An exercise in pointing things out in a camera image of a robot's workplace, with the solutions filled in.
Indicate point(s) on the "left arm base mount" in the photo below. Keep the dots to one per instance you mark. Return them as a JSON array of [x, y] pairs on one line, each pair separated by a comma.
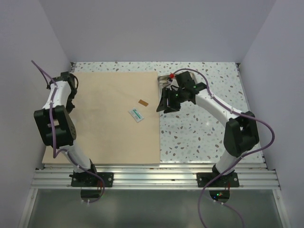
[[87, 180]]

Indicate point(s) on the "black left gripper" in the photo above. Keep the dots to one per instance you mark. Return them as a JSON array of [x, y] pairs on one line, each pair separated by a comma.
[[70, 107]]

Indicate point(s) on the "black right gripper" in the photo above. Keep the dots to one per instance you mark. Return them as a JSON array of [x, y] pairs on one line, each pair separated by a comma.
[[163, 103]]

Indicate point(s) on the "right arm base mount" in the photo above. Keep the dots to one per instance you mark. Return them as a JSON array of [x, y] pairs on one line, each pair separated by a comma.
[[215, 180]]

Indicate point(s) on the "stainless steel tray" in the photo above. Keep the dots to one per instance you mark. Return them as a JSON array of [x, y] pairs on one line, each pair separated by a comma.
[[167, 77]]

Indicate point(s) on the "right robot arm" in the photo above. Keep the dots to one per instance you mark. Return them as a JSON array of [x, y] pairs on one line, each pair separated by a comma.
[[240, 135]]

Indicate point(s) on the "green white sachet packet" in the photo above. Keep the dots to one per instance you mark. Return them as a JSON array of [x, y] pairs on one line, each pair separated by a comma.
[[136, 115]]

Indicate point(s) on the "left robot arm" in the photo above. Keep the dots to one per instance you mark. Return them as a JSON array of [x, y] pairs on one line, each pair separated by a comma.
[[56, 127]]

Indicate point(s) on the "brown adhesive bandage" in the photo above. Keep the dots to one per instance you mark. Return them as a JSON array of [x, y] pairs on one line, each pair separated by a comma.
[[142, 102]]

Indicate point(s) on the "beige wooden board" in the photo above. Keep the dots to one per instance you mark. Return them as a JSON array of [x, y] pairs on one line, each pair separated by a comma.
[[106, 132]]

